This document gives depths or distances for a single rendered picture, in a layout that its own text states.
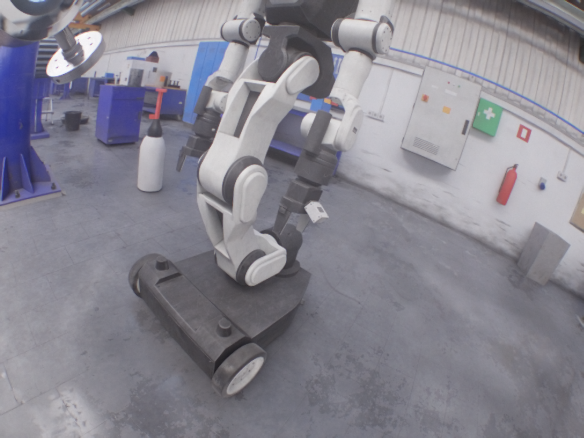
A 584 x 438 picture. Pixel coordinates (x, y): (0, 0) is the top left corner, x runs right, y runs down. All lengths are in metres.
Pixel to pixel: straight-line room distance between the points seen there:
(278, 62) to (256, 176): 0.31
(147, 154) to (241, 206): 1.47
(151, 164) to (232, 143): 1.44
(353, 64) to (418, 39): 3.67
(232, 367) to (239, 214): 0.42
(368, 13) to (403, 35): 3.64
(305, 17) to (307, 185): 0.44
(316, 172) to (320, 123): 0.11
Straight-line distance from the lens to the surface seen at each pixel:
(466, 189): 3.95
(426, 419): 1.17
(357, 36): 0.65
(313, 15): 0.75
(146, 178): 2.11
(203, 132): 0.88
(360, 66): 0.65
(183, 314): 0.86
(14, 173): 2.30
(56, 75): 0.88
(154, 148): 2.05
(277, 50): 0.75
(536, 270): 3.92
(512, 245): 4.28
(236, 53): 0.92
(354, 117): 0.59
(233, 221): 0.70
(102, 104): 3.76
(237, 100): 0.75
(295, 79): 0.70
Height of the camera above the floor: 0.83
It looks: 23 degrees down
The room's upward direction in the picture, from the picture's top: 16 degrees clockwise
